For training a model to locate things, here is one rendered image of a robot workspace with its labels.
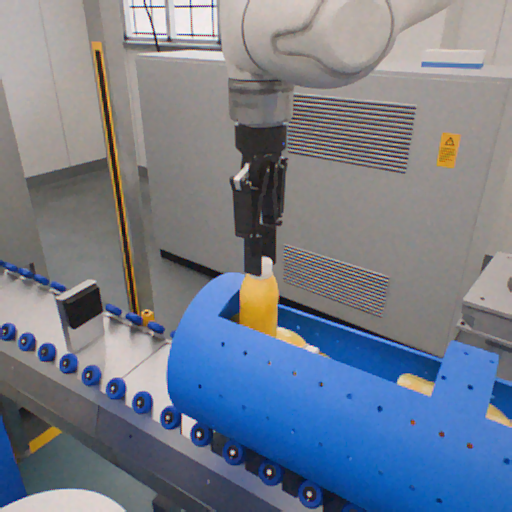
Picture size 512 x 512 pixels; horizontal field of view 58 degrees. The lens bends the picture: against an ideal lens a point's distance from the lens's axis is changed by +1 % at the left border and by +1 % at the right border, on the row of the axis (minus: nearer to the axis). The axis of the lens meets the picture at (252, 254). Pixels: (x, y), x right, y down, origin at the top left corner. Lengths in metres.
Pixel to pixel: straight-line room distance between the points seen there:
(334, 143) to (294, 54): 1.93
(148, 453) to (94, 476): 1.14
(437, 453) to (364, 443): 0.09
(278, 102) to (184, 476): 0.71
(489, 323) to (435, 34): 2.27
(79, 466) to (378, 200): 1.79
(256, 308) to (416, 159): 1.59
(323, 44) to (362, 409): 0.46
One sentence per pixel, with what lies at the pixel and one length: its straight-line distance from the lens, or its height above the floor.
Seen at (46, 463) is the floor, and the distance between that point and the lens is 2.28.
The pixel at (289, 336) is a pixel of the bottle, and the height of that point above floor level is 1.13.
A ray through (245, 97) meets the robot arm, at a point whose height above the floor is 1.56.
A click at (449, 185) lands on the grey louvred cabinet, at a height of 1.00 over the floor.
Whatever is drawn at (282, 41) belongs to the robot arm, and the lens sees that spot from 0.47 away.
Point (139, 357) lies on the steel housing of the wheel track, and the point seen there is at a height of 0.93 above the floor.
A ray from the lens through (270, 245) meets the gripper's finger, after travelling 0.75.
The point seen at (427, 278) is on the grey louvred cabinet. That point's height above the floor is 0.52.
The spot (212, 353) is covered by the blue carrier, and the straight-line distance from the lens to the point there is 0.75.
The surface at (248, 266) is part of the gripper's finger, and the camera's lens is 0.73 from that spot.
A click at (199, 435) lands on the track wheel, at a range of 0.92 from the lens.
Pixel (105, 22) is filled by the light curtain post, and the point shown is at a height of 1.64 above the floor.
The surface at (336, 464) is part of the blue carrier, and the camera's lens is 0.71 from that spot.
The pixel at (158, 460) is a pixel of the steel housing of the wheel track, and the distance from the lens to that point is 1.03.
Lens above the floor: 1.65
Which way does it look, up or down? 27 degrees down
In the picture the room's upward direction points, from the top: straight up
